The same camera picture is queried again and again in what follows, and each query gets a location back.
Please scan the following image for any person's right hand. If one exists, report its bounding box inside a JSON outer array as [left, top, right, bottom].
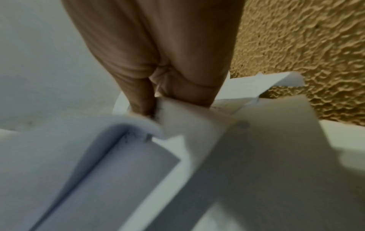
[[61, 0, 246, 119]]

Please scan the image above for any large white paper sheet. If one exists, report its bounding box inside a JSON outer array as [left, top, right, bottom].
[[129, 94, 365, 231]]

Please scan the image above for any white paper stack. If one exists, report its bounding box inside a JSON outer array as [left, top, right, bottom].
[[0, 112, 181, 231]]

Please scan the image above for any white printed paper sheet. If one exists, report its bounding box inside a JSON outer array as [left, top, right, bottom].
[[211, 72, 305, 114]]

